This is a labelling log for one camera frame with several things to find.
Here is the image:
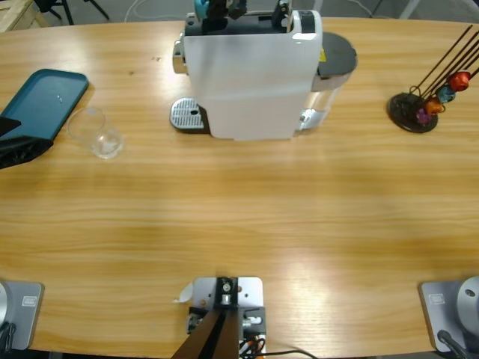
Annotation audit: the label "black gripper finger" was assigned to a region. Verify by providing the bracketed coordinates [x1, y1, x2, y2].
[0, 115, 22, 138]
[207, 0, 229, 19]
[0, 135, 55, 170]
[228, 0, 248, 19]

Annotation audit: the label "clear drinking glass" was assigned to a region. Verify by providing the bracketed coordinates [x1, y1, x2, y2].
[67, 107, 125, 161]

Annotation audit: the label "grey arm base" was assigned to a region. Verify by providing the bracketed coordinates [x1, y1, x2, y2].
[418, 275, 479, 352]
[0, 280, 44, 351]

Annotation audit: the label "white capsule coffee machine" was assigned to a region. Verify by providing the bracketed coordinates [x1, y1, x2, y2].
[171, 10, 323, 142]

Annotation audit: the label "orange coffee capsule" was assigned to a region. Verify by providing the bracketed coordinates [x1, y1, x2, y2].
[424, 97, 445, 117]

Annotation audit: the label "red coffee capsule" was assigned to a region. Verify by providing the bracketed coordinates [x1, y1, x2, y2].
[448, 71, 471, 93]

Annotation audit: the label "teal plastic tray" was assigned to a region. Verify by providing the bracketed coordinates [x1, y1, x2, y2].
[0, 69, 90, 145]

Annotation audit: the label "clear water tank dark lid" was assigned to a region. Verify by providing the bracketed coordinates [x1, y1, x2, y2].
[297, 31, 359, 132]

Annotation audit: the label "chrome drip tray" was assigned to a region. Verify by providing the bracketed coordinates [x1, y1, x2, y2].
[170, 97, 207, 132]

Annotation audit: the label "wooden crate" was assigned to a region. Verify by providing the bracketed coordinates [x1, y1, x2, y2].
[0, 0, 49, 34]

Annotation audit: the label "black chair legs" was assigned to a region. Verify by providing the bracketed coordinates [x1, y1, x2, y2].
[35, 0, 112, 26]

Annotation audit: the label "black capsule holder with rods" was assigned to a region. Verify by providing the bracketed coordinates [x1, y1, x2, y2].
[387, 24, 479, 134]

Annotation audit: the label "white tape tab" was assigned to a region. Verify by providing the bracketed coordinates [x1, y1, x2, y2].
[172, 282, 195, 304]

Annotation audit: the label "white floor cable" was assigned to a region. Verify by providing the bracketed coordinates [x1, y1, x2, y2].
[125, 0, 188, 22]
[351, 0, 375, 18]

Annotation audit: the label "grey metal post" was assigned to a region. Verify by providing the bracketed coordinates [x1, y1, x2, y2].
[400, 0, 422, 19]

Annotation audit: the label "black arm base cable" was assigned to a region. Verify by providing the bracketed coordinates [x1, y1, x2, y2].
[436, 329, 469, 359]
[0, 322, 16, 352]

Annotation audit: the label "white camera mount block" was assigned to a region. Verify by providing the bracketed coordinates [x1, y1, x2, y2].
[186, 276, 267, 359]

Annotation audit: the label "dark camera post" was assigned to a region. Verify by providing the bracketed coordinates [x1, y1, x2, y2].
[171, 276, 240, 359]

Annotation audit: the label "orange and white wire bundle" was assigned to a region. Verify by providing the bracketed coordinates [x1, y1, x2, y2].
[239, 334, 267, 358]

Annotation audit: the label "black mount cable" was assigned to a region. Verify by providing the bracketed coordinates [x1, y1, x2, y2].
[261, 349, 321, 359]

